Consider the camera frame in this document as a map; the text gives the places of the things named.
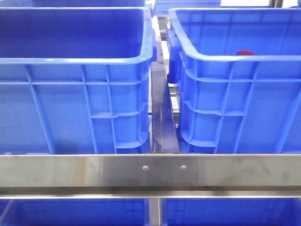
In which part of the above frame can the red button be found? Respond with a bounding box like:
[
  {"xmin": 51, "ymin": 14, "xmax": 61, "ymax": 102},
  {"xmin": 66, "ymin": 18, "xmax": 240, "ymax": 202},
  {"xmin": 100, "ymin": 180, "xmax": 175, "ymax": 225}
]
[{"xmin": 237, "ymin": 50, "xmax": 255, "ymax": 56}]

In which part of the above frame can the steel centre divider bar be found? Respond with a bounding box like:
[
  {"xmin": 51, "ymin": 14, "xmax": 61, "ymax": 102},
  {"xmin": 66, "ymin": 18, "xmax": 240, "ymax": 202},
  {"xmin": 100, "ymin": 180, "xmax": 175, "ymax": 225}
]
[{"xmin": 151, "ymin": 62, "xmax": 180, "ymax": 154}]

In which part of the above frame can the large blue crate left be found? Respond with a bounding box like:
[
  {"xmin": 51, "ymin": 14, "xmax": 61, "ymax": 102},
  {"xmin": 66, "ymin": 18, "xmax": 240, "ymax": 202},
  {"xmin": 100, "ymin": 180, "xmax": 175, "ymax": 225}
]
[{"xmin": 0, "ymin": 7, "xmax": 156, "ymax": 155}]

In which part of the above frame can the large blue crate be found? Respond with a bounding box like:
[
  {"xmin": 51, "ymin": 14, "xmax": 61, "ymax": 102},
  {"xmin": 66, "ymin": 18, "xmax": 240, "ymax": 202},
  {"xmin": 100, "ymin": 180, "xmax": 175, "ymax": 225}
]
[
  {"xmin": 0, "ymin": 7, "xmax": 156, "ymax": 155},
  {"xmin": 167, "ymin": 8, "xmax": 301, "ymax": 154}
]

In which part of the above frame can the large blue crate right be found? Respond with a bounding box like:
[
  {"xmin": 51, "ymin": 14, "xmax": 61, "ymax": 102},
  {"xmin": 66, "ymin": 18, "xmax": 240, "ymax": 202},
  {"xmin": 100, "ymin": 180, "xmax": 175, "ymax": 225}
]
[{"xmin": 167, "ymin": 8, "xmax": 301, "ymax": 154}]

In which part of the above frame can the blue crate rear right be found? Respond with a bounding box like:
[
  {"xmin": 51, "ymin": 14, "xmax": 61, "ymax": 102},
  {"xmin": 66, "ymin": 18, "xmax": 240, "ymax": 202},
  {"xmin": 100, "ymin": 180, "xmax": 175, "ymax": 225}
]
[{"xmin": 154, "ymin": 0, "xmax": 221, "ymax": 16}]

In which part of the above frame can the blue crate lower right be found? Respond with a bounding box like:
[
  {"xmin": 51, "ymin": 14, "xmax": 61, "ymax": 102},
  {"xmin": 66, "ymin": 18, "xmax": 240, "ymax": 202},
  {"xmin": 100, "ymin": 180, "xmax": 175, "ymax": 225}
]
[{"xmin": 163, "ymin": 198, "xmax": 301, "ymax": 226}]

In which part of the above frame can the blue crate lower left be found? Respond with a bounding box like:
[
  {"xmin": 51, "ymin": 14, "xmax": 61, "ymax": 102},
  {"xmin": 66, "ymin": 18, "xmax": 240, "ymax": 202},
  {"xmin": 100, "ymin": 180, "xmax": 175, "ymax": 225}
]
[{"xmin": 0, "ymin": 199, "xmax": 150, "ymax": 226}]

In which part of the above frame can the blue crate rear left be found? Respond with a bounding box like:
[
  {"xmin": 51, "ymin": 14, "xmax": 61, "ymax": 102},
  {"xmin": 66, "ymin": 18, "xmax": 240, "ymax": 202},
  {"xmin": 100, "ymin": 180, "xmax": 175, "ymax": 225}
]
[{"xmin": 0, "ymin": 0, "xmax": 153, "ymax": 8}]

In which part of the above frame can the steel lower vertical post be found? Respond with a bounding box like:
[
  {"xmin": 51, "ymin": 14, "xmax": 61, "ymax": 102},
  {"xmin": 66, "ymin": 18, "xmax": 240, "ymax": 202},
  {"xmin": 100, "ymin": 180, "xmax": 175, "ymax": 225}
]
[{"xmin": 149, "ymin": 198, "xmax": 162, "ymax": 226}]

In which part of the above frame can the steel front shelf rail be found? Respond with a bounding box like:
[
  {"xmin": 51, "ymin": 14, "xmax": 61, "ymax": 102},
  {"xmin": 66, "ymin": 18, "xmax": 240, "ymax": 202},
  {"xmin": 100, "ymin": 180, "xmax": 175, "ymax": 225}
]
[{"xmin": 0, "ymin": 153, "xmax": 301, "ymax": 199}]

